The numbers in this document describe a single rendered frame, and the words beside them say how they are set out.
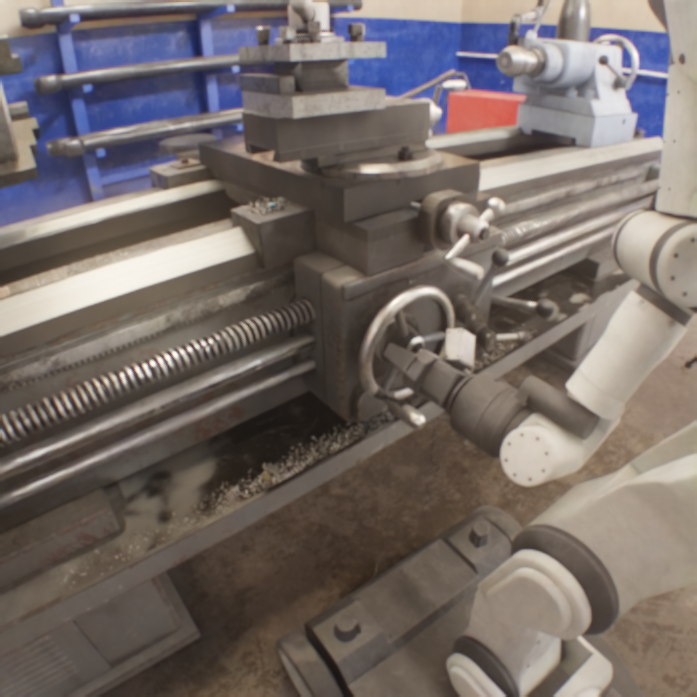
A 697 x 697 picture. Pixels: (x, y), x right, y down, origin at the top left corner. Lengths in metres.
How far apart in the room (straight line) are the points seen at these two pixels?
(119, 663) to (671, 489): 1.13
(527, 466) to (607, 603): 0.16
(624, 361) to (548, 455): 0.13
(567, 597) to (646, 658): 0.82
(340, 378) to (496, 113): 3.11
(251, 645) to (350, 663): 0.32
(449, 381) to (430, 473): 0.92
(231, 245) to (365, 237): 0.22
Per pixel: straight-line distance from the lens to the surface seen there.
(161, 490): 1.02
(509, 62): 1.59
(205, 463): 1.05
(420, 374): 0.64
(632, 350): 0.56
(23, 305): 0.78
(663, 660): 1.40
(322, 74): 0.81
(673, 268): 0.51
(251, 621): 1.28
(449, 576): 1.11
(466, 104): 3.84
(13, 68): 0.92
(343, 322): 0.79
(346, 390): 0.87
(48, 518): 0.98
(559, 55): 1.75
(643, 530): 0.52
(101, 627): 1.15
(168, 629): 1.25
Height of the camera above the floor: 1.14
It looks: 34 degrees down
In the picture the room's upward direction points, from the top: 1 degrees counter-clockwise
